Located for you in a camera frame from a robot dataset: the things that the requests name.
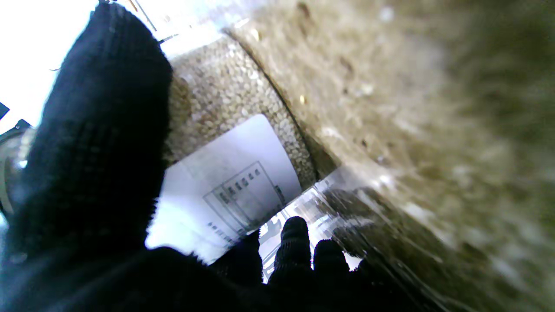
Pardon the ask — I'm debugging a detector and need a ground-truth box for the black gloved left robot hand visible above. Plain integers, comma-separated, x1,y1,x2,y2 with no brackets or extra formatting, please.
0,2,434,312

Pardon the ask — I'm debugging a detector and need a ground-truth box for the clear grain jar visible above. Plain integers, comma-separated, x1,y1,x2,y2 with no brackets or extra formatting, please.
145,32,391,284

